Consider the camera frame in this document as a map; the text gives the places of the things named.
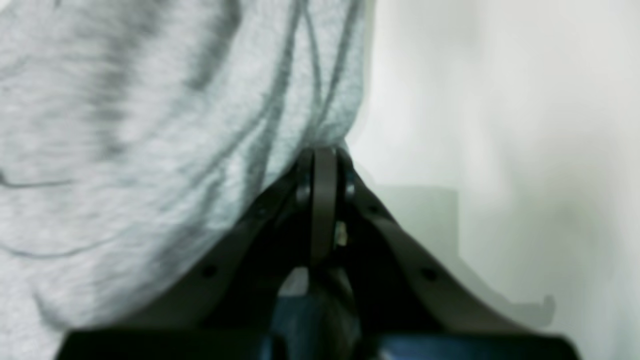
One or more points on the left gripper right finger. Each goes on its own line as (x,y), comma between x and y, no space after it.
(410,307)

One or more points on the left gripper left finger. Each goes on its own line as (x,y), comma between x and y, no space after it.
(222,308)

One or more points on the grey T-shirt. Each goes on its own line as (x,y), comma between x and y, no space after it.
(134,133)

